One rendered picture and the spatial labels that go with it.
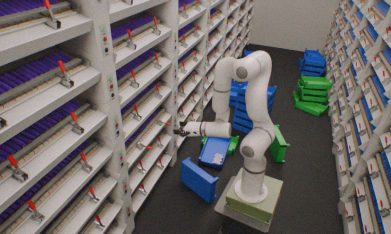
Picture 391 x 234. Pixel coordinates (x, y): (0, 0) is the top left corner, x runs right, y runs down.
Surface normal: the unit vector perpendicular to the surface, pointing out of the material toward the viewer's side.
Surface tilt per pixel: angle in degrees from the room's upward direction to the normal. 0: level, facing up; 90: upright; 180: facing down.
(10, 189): 21
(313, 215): 0
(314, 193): 0
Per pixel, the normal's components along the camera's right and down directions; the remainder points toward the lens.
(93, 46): -0.32, 0.51
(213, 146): -0.05, -0.63
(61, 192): 0.38, -0.70
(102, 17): 0.95, 0.22
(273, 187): 0.01, -0.84
